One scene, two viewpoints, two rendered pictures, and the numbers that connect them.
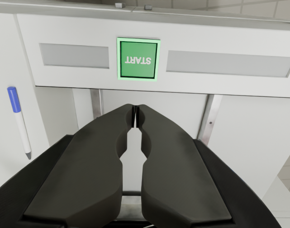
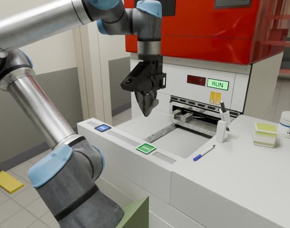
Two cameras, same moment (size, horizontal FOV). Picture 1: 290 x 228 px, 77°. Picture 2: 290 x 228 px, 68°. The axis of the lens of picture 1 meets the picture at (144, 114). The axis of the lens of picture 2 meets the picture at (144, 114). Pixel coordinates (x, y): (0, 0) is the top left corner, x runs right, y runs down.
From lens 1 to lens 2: 68 cm
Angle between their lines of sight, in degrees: 45
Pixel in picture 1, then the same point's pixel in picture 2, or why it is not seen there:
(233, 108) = not seen: hidden behind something
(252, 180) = (142, 121)
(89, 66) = (162, 155)
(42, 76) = (180, 159)
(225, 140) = (141, 136)
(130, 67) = (149, 148)
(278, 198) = (138, 113)
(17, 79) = (190, 161)
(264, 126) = not seen: hidden behind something
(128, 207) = (205, 127)
